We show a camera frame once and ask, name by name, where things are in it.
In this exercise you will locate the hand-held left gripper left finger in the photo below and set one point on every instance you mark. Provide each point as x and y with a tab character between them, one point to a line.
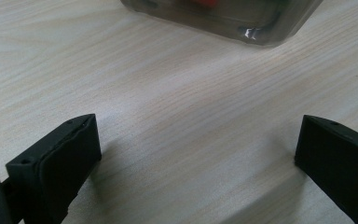
59	174

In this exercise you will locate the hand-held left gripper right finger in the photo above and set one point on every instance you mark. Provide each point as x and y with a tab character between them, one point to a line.
338	165

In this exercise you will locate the transparent plastic storage box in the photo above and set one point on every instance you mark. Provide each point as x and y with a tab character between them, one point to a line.
223	21

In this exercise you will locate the red toy block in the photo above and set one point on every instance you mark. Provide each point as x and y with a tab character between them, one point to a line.
203	2

